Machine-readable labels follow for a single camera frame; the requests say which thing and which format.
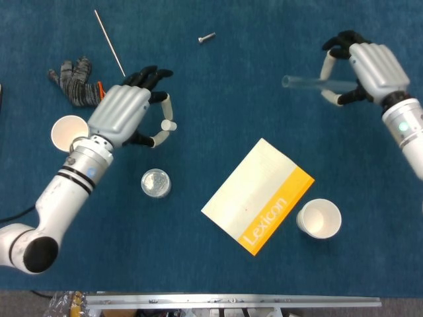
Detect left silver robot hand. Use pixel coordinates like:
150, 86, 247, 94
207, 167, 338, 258
87, 65, 175, 149

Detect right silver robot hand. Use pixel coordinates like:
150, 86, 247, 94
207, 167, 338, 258
319, 30, 411, 108

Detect clear glass test tube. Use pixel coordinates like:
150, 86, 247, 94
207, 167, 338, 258
281, 75, 360, 93

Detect striped knit work glove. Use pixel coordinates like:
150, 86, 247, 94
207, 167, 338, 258
47, 55, 109, 108

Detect paper cup with blue flower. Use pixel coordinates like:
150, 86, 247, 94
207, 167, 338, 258
50, 114, 91, 153

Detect thin metal rod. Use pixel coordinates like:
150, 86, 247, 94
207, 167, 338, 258
93, 9, 127, 78

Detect teal carpet table cover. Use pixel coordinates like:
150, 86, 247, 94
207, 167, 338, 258
0, 0, 423, 298

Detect white and orange Lexicon book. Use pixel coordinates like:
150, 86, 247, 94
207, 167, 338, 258
200, 137, 316, 257

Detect paper cup with dark print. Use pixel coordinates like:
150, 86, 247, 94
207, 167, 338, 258
295, 198, 342, 240

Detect crumpled clear plastic wrap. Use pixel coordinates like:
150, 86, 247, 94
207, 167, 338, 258
48, 290, 87, 317

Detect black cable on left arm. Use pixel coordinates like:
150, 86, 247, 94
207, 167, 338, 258
0, 204, 37, 224

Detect aluminium frame rail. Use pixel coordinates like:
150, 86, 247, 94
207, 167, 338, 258
84, 292, 383, 317

